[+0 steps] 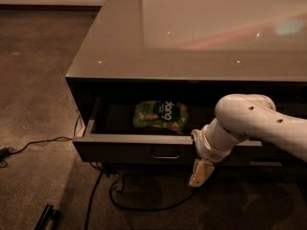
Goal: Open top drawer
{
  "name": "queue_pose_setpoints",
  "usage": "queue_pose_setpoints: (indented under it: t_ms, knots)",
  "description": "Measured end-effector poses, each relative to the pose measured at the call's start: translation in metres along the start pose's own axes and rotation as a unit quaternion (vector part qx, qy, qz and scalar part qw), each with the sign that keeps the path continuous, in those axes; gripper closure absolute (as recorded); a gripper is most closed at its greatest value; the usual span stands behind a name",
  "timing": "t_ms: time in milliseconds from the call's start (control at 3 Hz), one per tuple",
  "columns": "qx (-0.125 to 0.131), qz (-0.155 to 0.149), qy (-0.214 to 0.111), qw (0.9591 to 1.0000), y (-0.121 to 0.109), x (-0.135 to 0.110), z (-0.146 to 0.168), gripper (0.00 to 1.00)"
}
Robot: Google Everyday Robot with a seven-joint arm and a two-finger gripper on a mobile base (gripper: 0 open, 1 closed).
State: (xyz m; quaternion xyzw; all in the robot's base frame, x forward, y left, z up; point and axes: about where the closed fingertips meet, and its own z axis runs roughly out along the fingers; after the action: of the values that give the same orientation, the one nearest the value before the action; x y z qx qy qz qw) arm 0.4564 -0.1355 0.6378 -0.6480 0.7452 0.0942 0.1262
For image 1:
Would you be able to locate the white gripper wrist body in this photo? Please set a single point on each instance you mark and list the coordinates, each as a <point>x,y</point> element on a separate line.
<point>207,148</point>

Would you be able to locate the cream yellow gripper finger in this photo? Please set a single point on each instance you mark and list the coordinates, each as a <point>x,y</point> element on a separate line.
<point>202,170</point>

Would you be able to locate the drawer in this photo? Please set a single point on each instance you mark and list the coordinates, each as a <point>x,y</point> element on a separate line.
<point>151,169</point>
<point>285,173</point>
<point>288,154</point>
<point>110,137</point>

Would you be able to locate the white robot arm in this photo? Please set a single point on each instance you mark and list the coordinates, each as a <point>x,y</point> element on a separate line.
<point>237,118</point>

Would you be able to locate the dark drawer cabinet glass top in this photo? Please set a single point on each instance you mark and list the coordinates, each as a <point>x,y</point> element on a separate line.
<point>195,52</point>

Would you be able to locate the green snack bag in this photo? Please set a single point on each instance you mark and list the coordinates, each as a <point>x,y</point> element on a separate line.
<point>161,114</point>

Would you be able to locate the black power adapter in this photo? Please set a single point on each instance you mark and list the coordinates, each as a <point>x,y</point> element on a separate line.
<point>4,152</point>

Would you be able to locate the black metal bracket on floor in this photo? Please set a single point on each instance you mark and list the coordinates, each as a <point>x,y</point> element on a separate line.
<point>49,219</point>

